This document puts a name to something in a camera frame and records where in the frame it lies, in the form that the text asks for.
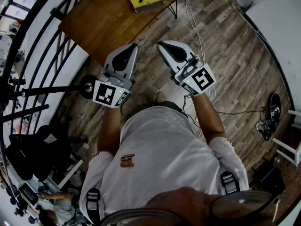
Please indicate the person's shoe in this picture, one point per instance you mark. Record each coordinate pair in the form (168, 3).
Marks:
(160, 96)

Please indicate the white chair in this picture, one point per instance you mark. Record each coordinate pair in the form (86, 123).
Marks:
(288, 149)

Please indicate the black sneaker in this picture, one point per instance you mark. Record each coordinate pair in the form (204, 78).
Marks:
(275, 102)
(268, 128)

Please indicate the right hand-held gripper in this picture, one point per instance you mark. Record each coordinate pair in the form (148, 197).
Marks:
(200, 79)

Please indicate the person's white t-shirt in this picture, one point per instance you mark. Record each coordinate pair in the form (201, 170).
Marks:
(160, 149)

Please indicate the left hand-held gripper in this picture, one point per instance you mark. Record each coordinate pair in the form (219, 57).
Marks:
(110, 94)

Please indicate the black hairpin table leg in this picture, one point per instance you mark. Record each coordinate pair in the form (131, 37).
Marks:
(173, 9)

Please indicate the person's eyeglasses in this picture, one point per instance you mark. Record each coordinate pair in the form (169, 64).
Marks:
(242, 204)

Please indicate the person's head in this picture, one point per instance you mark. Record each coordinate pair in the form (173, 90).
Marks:
(183, 201)

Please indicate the person's right forearm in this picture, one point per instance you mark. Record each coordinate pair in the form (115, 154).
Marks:
(208, 116)

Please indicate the person's left forearm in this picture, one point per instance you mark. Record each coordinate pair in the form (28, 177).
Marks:
(109, 131)

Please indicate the black office chair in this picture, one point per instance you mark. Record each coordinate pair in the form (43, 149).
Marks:
(35, 149)

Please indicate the person's dark trousers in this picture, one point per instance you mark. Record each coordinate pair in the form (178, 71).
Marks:
(169, 104)

